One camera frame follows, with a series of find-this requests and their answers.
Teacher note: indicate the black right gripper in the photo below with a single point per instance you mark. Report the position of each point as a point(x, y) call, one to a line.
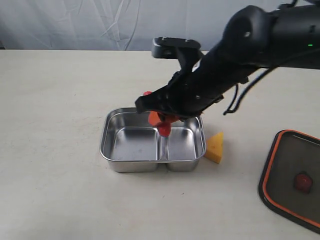
point(189, 95)

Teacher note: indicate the yellow cheese wedge toy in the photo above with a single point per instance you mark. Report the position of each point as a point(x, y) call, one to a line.
point(214, 148)

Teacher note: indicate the dark transparent lid orange seal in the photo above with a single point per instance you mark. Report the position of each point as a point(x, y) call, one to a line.
point(290, 180)

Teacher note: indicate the red sausage toy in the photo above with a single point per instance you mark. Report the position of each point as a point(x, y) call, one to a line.
point(164, 129)

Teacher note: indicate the steel two-compartment lunch box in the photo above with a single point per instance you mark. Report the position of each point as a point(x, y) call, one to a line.
point(130, 144)

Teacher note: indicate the blue-grey backdrop cloth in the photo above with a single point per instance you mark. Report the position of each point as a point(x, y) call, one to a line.
point(115, 25)

